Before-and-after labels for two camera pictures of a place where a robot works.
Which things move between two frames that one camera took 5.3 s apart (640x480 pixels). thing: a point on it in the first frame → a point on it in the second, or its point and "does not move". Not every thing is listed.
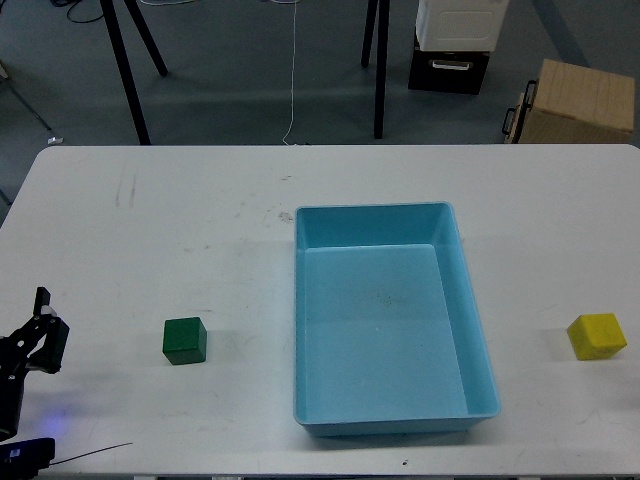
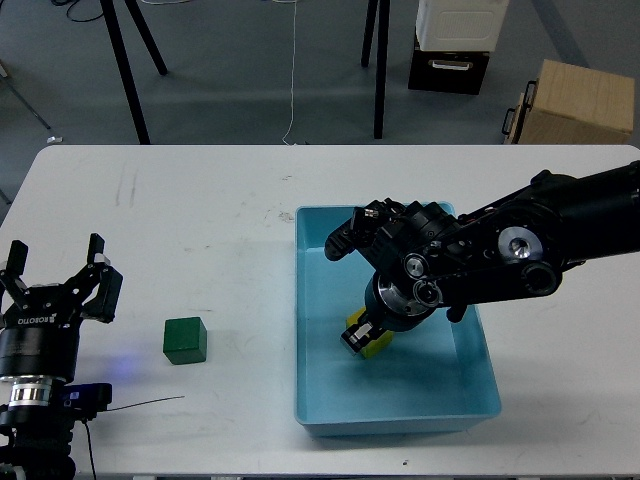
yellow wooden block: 596,336 → 378,342
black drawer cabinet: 447,71 does not move
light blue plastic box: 389,334 does not move
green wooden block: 184,341 does not move
